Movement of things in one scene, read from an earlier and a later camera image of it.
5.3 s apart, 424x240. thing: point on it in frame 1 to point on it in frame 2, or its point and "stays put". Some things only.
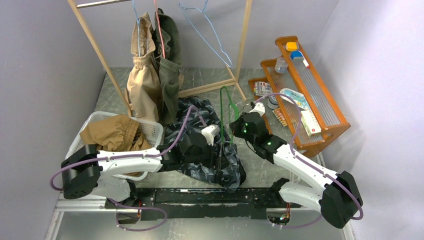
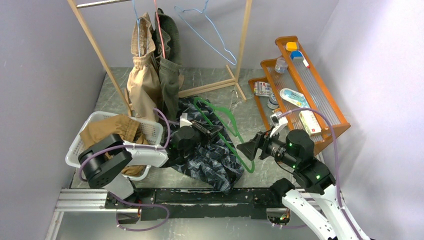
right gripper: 237,126 to 261,141
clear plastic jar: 281,65 stays put
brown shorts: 117,133 stays put
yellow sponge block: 291,46 stays put
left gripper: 217,162 to 208,129
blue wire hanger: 138,23 stays put
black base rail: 167,203 stays put
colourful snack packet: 262,88 stays put
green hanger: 233,112 to 227,117
